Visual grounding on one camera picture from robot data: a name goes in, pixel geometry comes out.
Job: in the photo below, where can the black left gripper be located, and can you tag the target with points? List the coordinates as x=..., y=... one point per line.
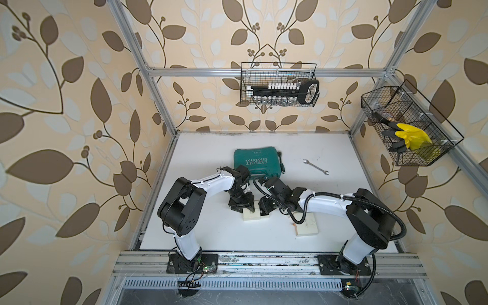
x=248, y=203

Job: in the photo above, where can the silver open-end wrench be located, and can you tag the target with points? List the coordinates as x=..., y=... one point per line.
x=307, y=162

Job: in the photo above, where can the black wire basket right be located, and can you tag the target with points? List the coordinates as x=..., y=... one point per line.
x=406, y=104

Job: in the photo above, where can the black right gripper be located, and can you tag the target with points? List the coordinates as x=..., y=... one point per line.
x=264, y=205

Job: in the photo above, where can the socket set rail black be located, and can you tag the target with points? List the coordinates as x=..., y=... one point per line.
x=299, y=94

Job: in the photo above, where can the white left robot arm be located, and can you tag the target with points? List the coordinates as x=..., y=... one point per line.
x=182, y=206

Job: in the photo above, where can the black wire basket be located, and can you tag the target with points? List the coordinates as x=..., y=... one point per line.
x=262, y=73
x=406, y=104

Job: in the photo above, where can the yellow rubber glove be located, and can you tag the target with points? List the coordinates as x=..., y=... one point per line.
x=414, y=138

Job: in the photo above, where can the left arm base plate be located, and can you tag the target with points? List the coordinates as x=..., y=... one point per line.
x=192, y=263

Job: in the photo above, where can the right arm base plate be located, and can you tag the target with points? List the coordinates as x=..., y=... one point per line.
x=336, y=265

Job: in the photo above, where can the green plastic tool case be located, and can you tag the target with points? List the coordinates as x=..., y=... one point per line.
x=260, y=162

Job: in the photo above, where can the large cream jewelry box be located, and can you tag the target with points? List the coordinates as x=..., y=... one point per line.
x=308, y=227

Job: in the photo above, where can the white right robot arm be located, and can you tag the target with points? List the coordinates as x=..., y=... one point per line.
x=374, y=223

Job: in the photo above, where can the black wire basket back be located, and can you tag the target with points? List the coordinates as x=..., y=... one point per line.
x=262, y=73

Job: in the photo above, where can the black pliers in basket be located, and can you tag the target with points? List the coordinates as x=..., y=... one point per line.
x=398, y=144

